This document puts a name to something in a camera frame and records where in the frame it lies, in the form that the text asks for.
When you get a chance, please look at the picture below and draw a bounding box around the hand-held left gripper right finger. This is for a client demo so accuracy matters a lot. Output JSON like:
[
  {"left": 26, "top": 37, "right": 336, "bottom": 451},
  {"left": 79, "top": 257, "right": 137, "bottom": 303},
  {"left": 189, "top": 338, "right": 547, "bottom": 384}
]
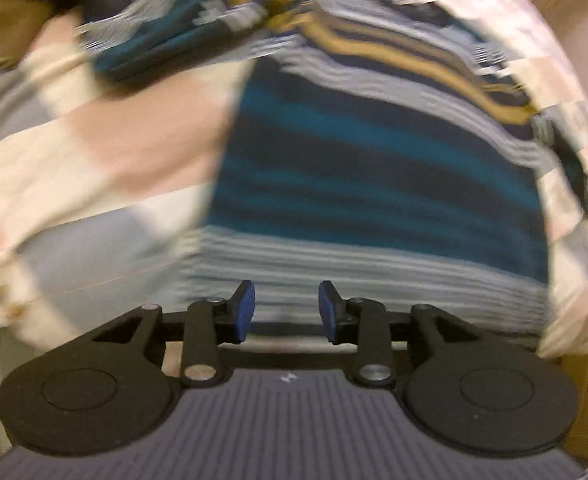
[{"left": 318, "top": 280, "right": 482, "bottom": 389}]

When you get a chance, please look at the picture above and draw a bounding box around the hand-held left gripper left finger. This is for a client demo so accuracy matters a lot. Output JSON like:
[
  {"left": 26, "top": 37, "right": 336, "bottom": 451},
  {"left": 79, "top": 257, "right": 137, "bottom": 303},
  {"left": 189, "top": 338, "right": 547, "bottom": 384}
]
[{"left": 91, "top": 280, "right": 256, "bottom": 389}]

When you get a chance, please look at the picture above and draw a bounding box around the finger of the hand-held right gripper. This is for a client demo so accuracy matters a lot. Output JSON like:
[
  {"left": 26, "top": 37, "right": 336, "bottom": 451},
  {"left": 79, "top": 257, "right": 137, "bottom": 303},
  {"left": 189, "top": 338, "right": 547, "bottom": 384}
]
[{"left": 533, "top": 110, "right": 588, "bottom": 196}]

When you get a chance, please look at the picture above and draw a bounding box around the striped teal navy sweater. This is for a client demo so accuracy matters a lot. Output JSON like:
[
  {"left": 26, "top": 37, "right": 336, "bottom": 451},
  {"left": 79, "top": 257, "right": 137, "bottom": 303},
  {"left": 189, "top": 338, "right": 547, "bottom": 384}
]
[{"left": 81, "top": 0, "right": 555, "bottom": 342}]

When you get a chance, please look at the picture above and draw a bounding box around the patchwork bedspread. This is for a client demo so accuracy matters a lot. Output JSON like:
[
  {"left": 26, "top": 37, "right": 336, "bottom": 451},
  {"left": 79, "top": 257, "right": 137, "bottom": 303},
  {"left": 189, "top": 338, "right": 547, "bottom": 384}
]
[{"left": 0, "top": 0, "right": 588, "bottom": 361}]

